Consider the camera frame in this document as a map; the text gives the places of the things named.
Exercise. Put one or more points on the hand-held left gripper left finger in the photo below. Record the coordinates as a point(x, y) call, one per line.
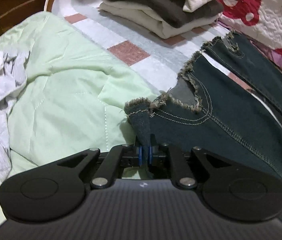
point(139, 155)

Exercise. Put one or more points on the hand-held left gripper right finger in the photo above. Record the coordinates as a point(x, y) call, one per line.
point(150, 155)

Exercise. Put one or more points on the dark blue jeans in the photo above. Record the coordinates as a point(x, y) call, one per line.
point(230, 120)

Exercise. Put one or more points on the stack of folded clothes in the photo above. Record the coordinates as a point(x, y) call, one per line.
point(143, 0)

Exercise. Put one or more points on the light green quilt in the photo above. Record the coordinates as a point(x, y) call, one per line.
point(68, 92)

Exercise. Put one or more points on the checkered dog-print rug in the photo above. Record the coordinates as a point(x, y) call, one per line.
point(93, 27)

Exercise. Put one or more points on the white quilted bear-print blanket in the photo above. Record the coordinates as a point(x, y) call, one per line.
point(275, 10)

